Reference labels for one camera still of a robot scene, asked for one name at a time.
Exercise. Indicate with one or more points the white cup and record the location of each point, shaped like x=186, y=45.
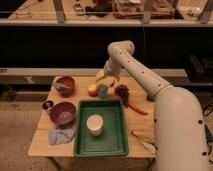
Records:
x=95, y=124

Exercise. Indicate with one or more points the green plastic tray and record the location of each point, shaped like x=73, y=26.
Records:
x=113, y=139

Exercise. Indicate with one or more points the corn cob with husk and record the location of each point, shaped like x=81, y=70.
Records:
x=145, y=142

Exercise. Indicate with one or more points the small dark metal cup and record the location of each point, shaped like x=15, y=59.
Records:
x=47, y=105

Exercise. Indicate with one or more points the blue grey lid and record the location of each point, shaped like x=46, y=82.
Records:
x=102, y=91

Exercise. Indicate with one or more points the brown grape bunch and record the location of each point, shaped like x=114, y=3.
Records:
x=122, y=91

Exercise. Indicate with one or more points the orange fruit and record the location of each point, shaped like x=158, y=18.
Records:
x=92, y=90

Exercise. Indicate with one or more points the orange carrot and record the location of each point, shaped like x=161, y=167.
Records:
x=134, y=107

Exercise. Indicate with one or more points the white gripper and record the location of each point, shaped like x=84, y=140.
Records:
x=111, y=68

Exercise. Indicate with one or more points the black box right background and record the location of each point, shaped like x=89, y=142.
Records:
x=199, y=69

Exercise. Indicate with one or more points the purple bowl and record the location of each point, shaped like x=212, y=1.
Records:
x=63, y=113

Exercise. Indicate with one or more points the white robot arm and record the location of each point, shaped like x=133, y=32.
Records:
x=179, y=130

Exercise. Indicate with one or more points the blue item in red bowl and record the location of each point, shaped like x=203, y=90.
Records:
x=60, y=86

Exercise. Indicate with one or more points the grey blue towel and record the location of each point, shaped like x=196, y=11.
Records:
x=60, y=136

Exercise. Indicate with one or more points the red brown bowl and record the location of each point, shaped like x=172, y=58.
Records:
x=68, y=81

